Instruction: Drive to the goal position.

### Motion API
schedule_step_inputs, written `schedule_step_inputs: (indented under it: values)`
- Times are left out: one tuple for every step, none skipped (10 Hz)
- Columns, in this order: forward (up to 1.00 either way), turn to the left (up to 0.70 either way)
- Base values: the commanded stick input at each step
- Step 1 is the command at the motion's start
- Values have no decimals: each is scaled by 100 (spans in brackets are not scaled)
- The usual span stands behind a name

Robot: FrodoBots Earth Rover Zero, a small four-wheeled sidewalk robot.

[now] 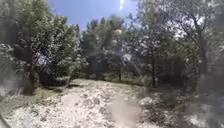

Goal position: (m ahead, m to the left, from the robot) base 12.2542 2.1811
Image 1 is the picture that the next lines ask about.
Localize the wood of green trees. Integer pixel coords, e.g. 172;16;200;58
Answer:
0;0;224;98

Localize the pale gravel dirt path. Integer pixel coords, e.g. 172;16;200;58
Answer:
0;78;224;128

